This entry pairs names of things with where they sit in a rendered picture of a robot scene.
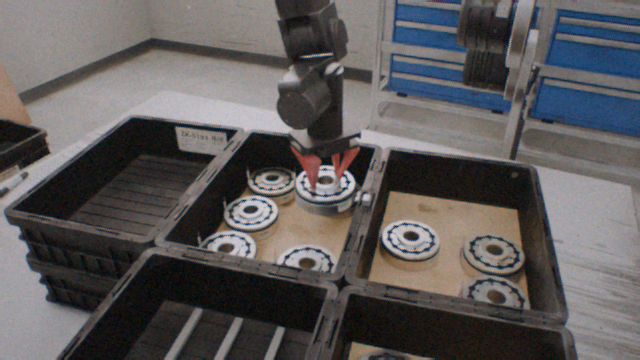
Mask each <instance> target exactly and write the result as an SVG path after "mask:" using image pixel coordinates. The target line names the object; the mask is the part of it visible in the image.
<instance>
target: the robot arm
mask: <svg viewBox="0 0 640 360"><path fill-rule="evenodd" d="M273 1H274V5H275V8H276V11H277V15H278V19H276V22H277V25H278V29H279V32H280V35H281V39H282V42H283V45H285V49H284V50H286V54H287V57H288V61H289V64H290V68H289V69H288V71H289V72H288V73H286V74H285V76H284V77H283V78H282V79H281V80H280V81H279V82H278V84H277V91H278V94H279V98H278V100H277V103H276V109H277V113H278V115H279V117H280V120H281V121H282V122H283V123H284V124H285V125H286V126H287V127H289V128H292V129H293V130H289V131H288V139H289V140H290V148H292V150H293V152H294V153H295V155H296V157H297V158H298V160H299V161H300V163H301V165H302V166H303V168H304V172H305V174H306V177H307V179H308V182H309V184H310V186H311V187H312V188H313V189H314V188H315V187H317V183H318V178H319V173H320V167H321V159H320V158H319V157H318V156H315V155H314V154H313V152H314V151H317V154H318V155H319V156H320V157H322V158H327V157H330V156H332V161H333V168H334V174H335V175H336V176H337V177H338V179H339V180H340V179H342V178H343V176H344V174H345V172H346V169H347V167H348V166H349V164H350V163H351V162H352V160H353V159H354V157H355V156H356V155H357V153H358V152H359V141H357V140H356V139H355V138H357V137H358V138H359V139H361V130H360V129H359V128H357V127H356V126H355V125H353V124H352V123H350V122H349V121H348V120H346V118H345V117H344V116H343V109H344V105H343V104H344V68H342V67H341V66H340V64H335V62H339V61H340V60H341V59H343V58H345V57H346V56H347V55H348V49H347V43H348V42H349V37H348V33H347V28H345V24H344V22H343V20H342V19H339V18H338V14H337V9H336V5H335V1H332V2H330V0H273ZM343 152H344V153H345V157H344V159H343V162H342V164H340V167H339V153H343Z"/></svg>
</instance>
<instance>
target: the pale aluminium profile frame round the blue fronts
mask: <svg viewBox="0 0 640 360"><path fill-rule="evenodd" d="M554 2H555V0H551V4H550V8H548V4H549V0H546V2H545V6H544V7H543V11H542V14H541V18H540V22H539V25H536V26H535V30H537V31H539V35H538V39H537V47H538V48H537V52H536V56H535V60H534V64H533V66H535V67H540V72H539V74H538V75H541V76H548V77H556V78H563V79H569V80H572V81H576V82H583V83H590V84H597V85H603V86H611V87H618V88H624V89H625V90H631V91H638V92H640V80H639V79H631V78H624V76H617V75H609V74H602V73H595V72H588V71H580V70H575V69H573V68H565V67H558V66H551V65H543V64H540V61H541V58H542V54H543V47H544V43H545V39H546V36H547V33H552V30H553V27H552V26H549V25H550V21H551V17H552V15H551V14H552V10H553V6H554ZM386 12H388V13H394V7H388V6H387V2H386V0H377V8H376V23H375V38H374V54H373V61H374V69H373V84H372V100H371V115H370V131H374V132H376V131H377V125H381V126H386V127H391V128H398V129H403V130H408V131H413V132H418V133H423V134H429V135H434V136H439V137H444V138H449V140H454V141H459V142H464V143H469V144H475V145H480V146H485V147H491V148H496V149H501V148H502V144H503V141H502V140H497V139H491V138H486V137H481V136H476V134H469V133H464V132H459V131H454V130H449V129H443V128H438V127H433V126H427V125H421V124H416V123H411V122H406V121H400V120H394V119H389V118H384V115H383V114H384V112H385V111H386V110H387V108H388V107H389V106H390V105H391V103H392V102H396V103H402V104H408V105H413V106H419V107H425V108H430V109H436V110H437V111H443V112H448V113H454V114H459V115H465V116H471V117H476V118H483V119H488V120H494V121H500V122H505V123H508V119H509V115H510V114H508V113H503V112H504V111H500V110H494V109H493V110H492V111H490V110H483V109H478V108H472V107H466V106H460V105H456V104H454V103H448V102H443V101H437V100H430V99H424V98H418V97H412V96H408V94H404V93H397V92H391V93H388V92H384V91H385V90H386V89H387V88H388V77H389V70H383V69H382V59H383V52H389V53H397V54H404V55H412V56H419V57H427V58H434V59H441V60H448V61H454V62H456V63H465V59H466V55H467V53H466V52H461V51H452V50H445V49H437V48H429V47H421V46H414V45H405V44H397V43H390V42H384V32H385V19H386ZM381 75H387V76H386V77H385V78H384V79H383V80H382V81H381ZM539 80H540V78H537V80H536V82H535V83H534V84H533V86H532V88H531V90H530V92H529V98H528V101H527V102H526V103H527V104H526V105H528V106H526V108H525V110H526V111H525V113H524V116H523V118H524V119H525V127H524V128H523V132H522V133H524V132H525V131H527V130H528V129H531V128H533V129H539V130H545V131H550V132H555V133H560V134H566V135H572V136H577V137H583V138H588V139H594V140H599V141H603V142H604V143H610V144H616V145H620V146H626V147H631V148H637V149H640V139H638V138H633V137H627V136H622V135H617V134H612V133H611V132H605V131H599V130H593V129H589V128H583V127H577V126H571V125H565V124H559V123H553V121H552V120H546V119H542V120H537V119H532V118H531V117H526V116H527V112H528V109H529V108H533V106H532V105H533V101H534V98H535V95H534V94H532V90H533V88H534V87H535V86H538V83H539ZM382 101H383V102H382ZM381 102H382V103H381ZM380 103H381V105H380V106H379V104H380ZM517 153H521V154H526V155H531V156H536V157H541V158H546V159H551V161H556V162H561V163H565V164H570V165H575V166H581V167H586V168H591V169H596V170H600V171H605V172H610V173H615V174H620V175H624V176H629V177H634V178H639V179H640V168H635V167H630V166H625V165H620V164H615V163H610V162H605V161H599V160H595V159H590V158H585V157H579V156H574V154H569V153H564V152H559V151H554V150H549V149H544V148H539V147H533V146H528V145H526V144H525V143H524V142H523V141H522V138H521V140H520V144H519V148H518V151H517Z"/></svg>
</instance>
